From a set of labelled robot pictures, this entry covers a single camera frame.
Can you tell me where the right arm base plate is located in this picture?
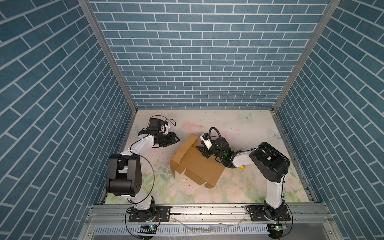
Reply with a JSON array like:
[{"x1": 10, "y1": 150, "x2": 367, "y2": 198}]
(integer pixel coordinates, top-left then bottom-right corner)
[{"x1": 245, "y1": 203, "x2": 292, "y2": 222}]

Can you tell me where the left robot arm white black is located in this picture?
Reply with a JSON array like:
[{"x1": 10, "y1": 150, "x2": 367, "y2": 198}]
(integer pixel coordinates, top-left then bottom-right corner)
[{"x1": 106, "y1": 115, "x2": 180, "y2": 223}]

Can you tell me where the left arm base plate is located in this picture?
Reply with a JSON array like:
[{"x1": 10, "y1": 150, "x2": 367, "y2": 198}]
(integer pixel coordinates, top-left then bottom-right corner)
[{"x1": 127, "y1": 205, "x2": 171, "y2": 223}]

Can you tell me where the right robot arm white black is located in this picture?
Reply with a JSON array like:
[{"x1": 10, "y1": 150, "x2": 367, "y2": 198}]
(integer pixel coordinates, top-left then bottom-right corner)
[{"x1": 197, "y1": 134, "x2": 291, "y2": 221}]

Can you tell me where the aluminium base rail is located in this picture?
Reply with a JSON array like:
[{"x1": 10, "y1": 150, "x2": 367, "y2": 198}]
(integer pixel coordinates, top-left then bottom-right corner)
[{"x1": 79, "y1": 203, "x2": 342, "y2": 240}]

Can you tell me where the brown cardboard paper box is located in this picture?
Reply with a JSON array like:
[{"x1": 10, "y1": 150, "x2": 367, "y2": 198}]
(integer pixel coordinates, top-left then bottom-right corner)
[{"x1": 170, "y1": 134, "x2": 225, "y2": 189}]

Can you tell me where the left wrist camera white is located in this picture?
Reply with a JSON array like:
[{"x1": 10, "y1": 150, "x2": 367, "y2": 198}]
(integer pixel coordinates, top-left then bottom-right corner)
[{"x1": 159, "y1": 120, "x2": 170, "y2": 135}]

